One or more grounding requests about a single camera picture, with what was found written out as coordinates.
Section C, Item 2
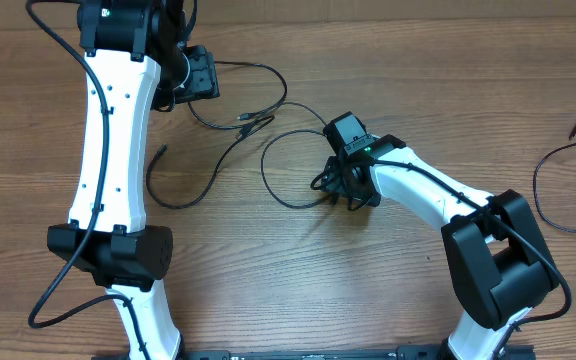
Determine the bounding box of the thick black USB cable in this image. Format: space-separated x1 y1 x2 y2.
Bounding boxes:
145 60 289 210

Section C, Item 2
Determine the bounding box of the thin black split cable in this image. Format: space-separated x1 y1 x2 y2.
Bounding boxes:
237 101 339 210

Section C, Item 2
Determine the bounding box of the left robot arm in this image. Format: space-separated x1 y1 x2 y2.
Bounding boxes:
47 1 219 359

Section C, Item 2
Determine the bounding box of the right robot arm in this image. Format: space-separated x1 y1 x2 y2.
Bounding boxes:
311 112 563 359

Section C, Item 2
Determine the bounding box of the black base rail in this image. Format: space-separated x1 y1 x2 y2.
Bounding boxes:
178 344 449 360

